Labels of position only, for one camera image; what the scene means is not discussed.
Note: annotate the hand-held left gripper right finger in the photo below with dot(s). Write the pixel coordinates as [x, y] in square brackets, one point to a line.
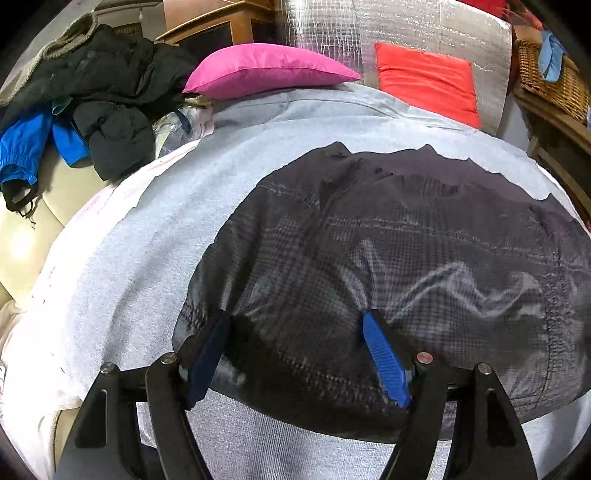
[385, 360]

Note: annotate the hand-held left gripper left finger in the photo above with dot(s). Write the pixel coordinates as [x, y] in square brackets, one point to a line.
[205, 364]

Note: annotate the dark quilted zip jacket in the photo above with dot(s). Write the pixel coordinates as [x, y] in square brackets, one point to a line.
[369, 254]

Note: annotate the grey blanket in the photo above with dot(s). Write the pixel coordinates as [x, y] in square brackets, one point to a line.
[161, 207]

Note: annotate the white bed sheet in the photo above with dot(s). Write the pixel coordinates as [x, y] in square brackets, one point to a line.
[60, 258]

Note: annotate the cream sofa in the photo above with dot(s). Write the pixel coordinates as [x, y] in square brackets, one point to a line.
[27, 244]

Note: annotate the clear plastic bag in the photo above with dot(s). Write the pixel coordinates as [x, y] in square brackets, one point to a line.
[175, 129]

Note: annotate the red cushion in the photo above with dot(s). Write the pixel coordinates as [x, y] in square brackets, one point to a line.
[425, 78]

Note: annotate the blue jacket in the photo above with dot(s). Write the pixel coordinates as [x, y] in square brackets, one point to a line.
[23, 138]

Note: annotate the wooden side table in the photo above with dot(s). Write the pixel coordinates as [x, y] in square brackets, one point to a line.
[554, 120]

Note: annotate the pink pillow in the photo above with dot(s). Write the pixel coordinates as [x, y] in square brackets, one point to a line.
[268, 69]

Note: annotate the black puffer coat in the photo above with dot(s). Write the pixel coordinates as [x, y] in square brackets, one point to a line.
[115, 69]

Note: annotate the wicker basket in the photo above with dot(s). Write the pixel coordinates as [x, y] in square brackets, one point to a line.
[535, 69]

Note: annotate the silver foil insulation mat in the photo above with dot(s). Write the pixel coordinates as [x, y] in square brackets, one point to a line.
[406, 23]

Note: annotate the wooden cabinet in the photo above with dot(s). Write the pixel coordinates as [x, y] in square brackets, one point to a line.
[207, 18]

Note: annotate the light blue cloth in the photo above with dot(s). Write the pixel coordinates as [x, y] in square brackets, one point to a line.
[554, 55]

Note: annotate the beige fleece coat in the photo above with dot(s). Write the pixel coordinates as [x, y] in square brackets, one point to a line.
[51, 50]

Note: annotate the red blanket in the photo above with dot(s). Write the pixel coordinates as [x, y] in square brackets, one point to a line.
[489, 5]

